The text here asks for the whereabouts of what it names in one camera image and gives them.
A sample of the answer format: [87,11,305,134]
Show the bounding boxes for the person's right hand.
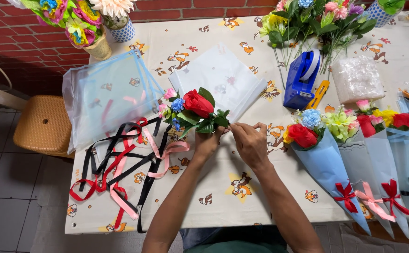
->
[229,122,272,171]

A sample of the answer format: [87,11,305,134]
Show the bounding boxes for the person's left hand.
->
[194,126,230,161]

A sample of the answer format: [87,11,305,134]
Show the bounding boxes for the small artificial flower bunch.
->
[157,87,231,139]

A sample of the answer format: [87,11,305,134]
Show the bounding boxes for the cartoon print tablecloth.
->
[64,14,409,235]

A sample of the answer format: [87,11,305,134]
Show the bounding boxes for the stack of white wrapping sheets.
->
[169,43,268,123]

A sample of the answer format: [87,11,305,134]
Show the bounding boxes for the wrapped bouquet blue hydrangea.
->
[282,108,372,236]

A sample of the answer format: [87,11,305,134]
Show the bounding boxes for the blue tape dispenser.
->
[283,48,321,110]

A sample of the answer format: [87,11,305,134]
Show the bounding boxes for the pile of loose ribbons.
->
[69,117,191,234]

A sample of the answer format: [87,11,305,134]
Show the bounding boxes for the yellow utility knife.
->
[305,80,331,110]

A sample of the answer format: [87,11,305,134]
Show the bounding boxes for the person's blue trousers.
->
[179,226,286,251]

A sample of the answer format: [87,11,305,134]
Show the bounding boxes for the person's green apron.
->
[184,240,289,253]

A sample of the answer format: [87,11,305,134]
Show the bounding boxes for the wrapped bouquet pink bow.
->
[322,105,397,240]

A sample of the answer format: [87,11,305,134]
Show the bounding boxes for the stack of blue-edged clear sheets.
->
[62,48,165,154]

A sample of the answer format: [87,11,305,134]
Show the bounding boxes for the clear plastic bag packet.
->
[331,56,386,104]

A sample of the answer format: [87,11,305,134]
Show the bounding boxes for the wrapped bouquet pink rosebud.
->
[354,99,409,240]

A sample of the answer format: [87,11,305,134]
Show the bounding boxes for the heap of loose artificial flowers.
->
[259,0,378,88]

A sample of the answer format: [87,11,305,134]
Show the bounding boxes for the checked vase with white flower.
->
[90,0,137,43]

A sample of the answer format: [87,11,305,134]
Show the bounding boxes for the wrapped bouquet black bow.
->
[373,108,409,239]

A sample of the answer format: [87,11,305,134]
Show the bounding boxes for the tan plastic stool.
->
[13,95,75,159]

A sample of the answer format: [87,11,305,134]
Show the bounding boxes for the beige pot of colourful flowers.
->
[7,0,112,62]

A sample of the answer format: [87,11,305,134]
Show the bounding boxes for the checked vase with green leaves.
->
[365,0,406,28]

